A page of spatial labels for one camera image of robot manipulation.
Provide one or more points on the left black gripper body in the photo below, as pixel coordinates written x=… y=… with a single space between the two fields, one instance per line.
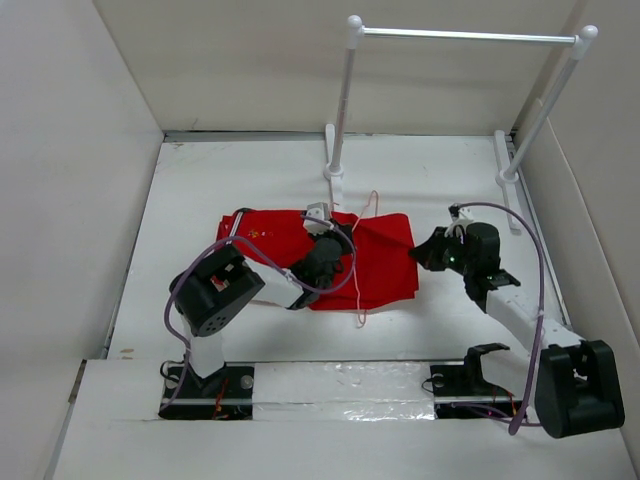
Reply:
x=345 y=248

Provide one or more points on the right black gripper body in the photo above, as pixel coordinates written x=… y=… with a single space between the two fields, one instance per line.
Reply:
x=447 y=252

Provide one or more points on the red trousers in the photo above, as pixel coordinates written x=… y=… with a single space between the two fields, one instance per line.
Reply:
x=281 y=236

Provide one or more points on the pink wire hanger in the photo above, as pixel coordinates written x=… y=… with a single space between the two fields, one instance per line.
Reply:
x=383 y=272

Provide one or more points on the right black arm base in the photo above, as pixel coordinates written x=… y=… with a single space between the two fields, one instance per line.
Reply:
x=485 y=384

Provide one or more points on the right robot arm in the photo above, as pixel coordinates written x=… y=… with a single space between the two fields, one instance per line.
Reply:
x=572 y=382

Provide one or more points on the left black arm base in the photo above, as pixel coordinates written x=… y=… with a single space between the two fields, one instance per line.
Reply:
x=227 y=395

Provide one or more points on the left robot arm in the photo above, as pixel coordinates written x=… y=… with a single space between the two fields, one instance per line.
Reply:
x=229 y=275

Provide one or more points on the white clothes rack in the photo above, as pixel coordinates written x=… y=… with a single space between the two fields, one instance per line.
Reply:
x=508 y=176

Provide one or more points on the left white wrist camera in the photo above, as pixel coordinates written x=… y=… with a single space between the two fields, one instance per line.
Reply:
x=317 y=218

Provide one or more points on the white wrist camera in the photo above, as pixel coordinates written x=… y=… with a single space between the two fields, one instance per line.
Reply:
x=317 y=218
x=461 y=218

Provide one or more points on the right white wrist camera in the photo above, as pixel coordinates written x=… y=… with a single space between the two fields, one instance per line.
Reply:
x=461 y=218

